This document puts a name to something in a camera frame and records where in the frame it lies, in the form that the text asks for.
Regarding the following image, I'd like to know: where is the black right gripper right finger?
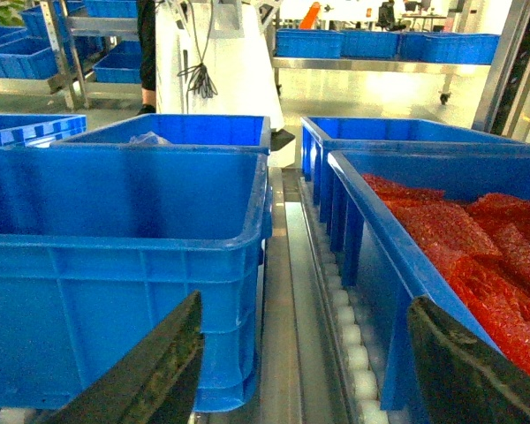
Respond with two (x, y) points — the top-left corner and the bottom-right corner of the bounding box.
(406, 297), (530, 423)

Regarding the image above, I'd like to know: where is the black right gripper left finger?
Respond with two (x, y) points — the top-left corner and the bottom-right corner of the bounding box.
(45, 291), (204, 423)

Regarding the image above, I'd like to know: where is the large blue plastic crate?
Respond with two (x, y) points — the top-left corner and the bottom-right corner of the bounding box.
(0, 144), (272, 413)

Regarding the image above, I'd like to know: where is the metal shelf rack left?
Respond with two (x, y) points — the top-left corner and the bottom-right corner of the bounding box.
(0, 1), (140, 110)

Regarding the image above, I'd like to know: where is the red bubble wrap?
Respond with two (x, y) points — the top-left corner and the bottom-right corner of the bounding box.
(362, 173), (530, 375)

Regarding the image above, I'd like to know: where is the blue crate with red wrap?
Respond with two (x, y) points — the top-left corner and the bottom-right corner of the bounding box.
(328, 150), (530, 423)

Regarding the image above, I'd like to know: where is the clear plastic bag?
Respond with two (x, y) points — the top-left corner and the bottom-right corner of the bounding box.
(129, 132), (172, 146)

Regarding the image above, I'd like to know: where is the blue crate behind left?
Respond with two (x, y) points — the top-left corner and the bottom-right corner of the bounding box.
(51, 113), (271, 155)

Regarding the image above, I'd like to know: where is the blue crate behind right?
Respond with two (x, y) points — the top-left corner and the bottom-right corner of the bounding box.
(301, 117), (530, 223)

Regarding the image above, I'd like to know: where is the blue crate far left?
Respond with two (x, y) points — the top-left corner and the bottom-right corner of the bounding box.
(0, 114), (87, 147)

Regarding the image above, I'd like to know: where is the metal cart with crates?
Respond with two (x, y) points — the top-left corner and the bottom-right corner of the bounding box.
(271, 57), (490, 105)

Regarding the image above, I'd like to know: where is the blue crate lower rack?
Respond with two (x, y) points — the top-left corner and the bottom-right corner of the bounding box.
(93, 41), (141, 84)

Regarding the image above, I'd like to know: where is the blue crate on cart right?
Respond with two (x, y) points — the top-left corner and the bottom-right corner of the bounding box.
(397, 32), (500, 65)

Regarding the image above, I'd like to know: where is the blue crate on cart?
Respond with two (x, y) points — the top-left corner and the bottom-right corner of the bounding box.
(275, 29), (344, 59)
(341, 30), (400, 60)
(397, 32), (500, 65)

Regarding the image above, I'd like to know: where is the blue crate on left rack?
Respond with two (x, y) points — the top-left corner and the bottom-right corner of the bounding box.
(0, 37), (58, 80)

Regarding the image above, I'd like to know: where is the blue crate on cart middle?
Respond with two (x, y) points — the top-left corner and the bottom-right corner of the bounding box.
(341, 30), (400, 60)

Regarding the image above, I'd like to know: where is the person leg in black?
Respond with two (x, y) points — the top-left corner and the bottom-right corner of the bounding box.
(136, 0), (156, 115)

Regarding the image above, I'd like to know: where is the blue crate on cart left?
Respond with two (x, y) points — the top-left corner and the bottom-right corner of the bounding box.
(275, 29), (344, 59)

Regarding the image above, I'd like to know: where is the white roller conveyor rail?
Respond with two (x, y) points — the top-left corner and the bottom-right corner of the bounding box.
(298, 178), (410, 423)

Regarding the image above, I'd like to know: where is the metal shelf post right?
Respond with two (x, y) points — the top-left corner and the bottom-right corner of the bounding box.
(472, 1), (530, 141)

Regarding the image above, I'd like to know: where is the black hanging cable bundle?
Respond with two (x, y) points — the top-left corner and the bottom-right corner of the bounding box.
(177, 0), (219, 100)

